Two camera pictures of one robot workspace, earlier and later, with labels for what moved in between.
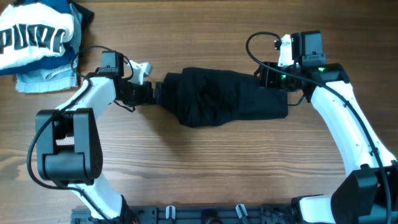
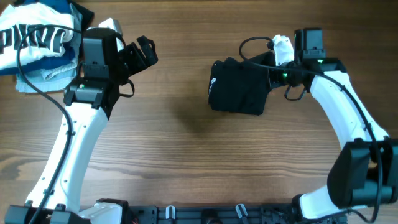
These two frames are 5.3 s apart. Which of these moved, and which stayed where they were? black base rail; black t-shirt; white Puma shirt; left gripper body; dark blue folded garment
Moved: left gripper body; black t-shirt
Stayed: black base rail; dark blue folded garment; white Puma shirt
